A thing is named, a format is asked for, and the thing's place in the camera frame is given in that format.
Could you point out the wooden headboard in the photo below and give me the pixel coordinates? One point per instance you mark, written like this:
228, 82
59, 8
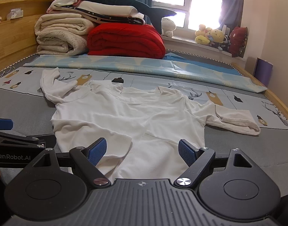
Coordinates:
14, 35

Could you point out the clear plastic packet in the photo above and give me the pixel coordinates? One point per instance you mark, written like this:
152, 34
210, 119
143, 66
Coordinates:
15, 13

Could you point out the yellow and blue plush toy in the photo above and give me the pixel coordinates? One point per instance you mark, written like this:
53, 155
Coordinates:
217, 35

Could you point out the black and white striped plush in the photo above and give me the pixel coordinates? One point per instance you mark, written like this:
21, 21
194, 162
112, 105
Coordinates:
226, 42

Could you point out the light blue patterned blanket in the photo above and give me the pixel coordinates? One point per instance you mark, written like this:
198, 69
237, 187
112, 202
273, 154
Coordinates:
139, 67

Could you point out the white towel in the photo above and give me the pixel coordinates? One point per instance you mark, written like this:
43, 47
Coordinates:
134, 113

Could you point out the wooden bed rail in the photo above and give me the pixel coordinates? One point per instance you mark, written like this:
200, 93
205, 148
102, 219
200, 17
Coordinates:
273, 96

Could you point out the yellow duck plush toy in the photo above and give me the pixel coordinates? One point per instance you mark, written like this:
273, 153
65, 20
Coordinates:
201, 36

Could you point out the white window sill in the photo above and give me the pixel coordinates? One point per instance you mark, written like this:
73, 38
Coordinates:
188, 43

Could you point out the white plush toy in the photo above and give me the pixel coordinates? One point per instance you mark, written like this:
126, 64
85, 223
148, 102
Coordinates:
168, 27

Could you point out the deer printed bed sheet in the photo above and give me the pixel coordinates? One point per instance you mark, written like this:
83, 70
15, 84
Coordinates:
23, 78

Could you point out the cream folded blanket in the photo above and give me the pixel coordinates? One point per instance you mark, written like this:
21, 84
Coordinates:
61, 23

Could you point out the bright blue mat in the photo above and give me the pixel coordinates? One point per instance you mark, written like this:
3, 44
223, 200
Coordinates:
200, 63

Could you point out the dark red cushion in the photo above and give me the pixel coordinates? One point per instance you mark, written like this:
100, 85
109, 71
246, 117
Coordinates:
238, 41

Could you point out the red folded blanket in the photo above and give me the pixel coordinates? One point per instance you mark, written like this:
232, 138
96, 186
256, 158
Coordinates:
125, 40

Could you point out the beige fleece folded blanket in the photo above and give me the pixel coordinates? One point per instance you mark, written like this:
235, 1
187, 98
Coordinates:
59, 43

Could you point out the purple bin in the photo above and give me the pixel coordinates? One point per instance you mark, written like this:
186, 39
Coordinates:
263, 71

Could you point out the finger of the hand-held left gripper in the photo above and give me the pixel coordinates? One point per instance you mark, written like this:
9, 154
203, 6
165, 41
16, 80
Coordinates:
46, 140
1, 124

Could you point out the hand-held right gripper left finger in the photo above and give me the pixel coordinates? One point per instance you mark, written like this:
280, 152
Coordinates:
97, 152

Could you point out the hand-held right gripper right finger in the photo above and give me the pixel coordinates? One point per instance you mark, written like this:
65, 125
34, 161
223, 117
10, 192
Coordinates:
186, 154

